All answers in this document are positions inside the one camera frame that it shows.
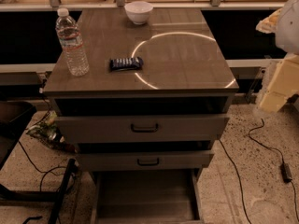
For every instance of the grey bottom drawer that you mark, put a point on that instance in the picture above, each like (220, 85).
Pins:
(147, 197)

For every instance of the grey drawer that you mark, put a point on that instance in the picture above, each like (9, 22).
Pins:
(133, 129)
(147, 197)
(144, 161)

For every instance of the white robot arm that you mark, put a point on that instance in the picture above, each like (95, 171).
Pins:
(284, 83)

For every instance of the grey drawer cabinet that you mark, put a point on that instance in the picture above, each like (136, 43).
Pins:
(183, 73)

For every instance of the grey top drawer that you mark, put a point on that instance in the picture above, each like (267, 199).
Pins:
(133, 129)

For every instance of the grey middle drawer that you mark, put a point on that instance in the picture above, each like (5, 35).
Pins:
(144, 161)

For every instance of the dark blue snack bar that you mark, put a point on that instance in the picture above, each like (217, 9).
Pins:
(121, 64)

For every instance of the clear plastic water bottle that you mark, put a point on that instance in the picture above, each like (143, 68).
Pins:
(71, 42)

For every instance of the white ceramic bowl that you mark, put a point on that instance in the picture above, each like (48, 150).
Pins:
(138, 12)

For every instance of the green snack bag on floor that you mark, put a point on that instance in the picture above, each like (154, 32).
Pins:
(47, 132)

